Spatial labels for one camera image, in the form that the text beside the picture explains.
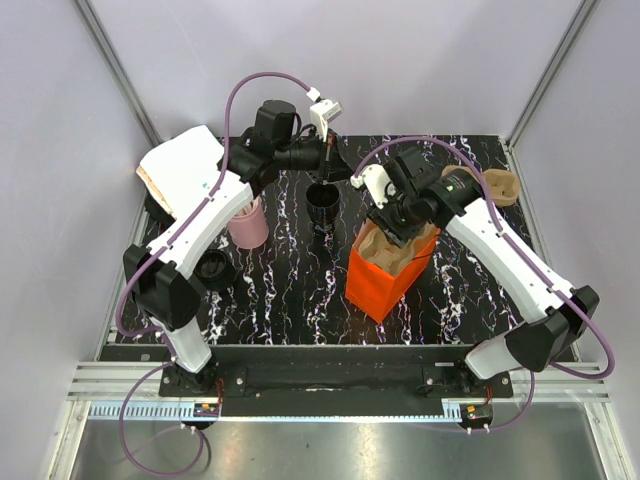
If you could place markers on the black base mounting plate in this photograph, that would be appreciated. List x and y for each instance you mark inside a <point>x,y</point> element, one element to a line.
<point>332,382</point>

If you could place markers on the white napkin stack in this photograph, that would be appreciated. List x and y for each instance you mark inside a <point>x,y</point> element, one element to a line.
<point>180,172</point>

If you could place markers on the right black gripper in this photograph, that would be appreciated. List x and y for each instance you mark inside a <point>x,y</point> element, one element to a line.
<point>398,234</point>

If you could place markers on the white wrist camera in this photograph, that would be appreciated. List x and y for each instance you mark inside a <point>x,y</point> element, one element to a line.
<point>322,112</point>
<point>375,179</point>

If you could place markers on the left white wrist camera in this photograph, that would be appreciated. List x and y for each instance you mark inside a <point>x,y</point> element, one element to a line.
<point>322,112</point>

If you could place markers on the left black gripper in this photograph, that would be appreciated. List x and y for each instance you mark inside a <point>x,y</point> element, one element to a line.
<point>335,167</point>

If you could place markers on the pink straw holder cup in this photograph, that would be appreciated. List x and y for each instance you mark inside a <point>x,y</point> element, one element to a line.
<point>251,231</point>

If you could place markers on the black round napkin base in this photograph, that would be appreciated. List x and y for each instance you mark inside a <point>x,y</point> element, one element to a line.
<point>157,213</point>

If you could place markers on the pulp cup carrier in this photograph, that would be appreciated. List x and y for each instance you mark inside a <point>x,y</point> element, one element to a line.
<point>376,249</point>
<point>504,186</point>

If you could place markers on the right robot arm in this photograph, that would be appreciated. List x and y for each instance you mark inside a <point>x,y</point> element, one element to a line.
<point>407,193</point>

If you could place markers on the black coffee cup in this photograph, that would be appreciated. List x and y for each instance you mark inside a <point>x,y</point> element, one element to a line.
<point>323,206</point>

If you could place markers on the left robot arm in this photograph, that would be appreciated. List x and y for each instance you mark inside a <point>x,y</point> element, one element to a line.
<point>231,175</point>

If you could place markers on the black cup lid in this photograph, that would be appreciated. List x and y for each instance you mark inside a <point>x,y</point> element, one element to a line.
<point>215,270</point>

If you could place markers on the orange paper bag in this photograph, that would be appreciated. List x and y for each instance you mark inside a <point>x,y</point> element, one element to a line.
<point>374,291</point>

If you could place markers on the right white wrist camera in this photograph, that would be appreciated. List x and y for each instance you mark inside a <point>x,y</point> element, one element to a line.
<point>375,179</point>

